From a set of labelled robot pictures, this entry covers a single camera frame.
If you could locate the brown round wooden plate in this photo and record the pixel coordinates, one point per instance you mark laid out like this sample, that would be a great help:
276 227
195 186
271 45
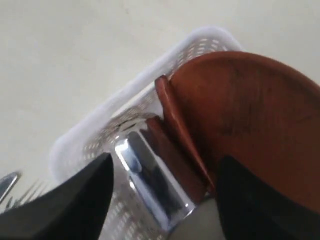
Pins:
261 112

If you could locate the brown wooden spoon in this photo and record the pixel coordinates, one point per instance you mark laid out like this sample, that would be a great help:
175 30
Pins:
171 140

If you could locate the silver metal fork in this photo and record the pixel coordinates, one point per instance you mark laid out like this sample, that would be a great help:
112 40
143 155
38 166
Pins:
35 191

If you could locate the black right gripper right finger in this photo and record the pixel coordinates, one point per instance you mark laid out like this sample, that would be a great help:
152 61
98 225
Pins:
249 209

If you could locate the white perforated plastic basket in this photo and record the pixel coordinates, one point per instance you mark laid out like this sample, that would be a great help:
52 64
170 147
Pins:
127 219

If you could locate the clear faceted glass cup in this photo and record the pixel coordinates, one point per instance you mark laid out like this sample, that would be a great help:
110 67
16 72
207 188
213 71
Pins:
145 178

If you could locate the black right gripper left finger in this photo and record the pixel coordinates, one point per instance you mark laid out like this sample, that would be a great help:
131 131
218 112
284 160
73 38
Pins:
75 210

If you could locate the silver table knife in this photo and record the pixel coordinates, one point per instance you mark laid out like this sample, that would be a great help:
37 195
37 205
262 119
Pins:
7 182

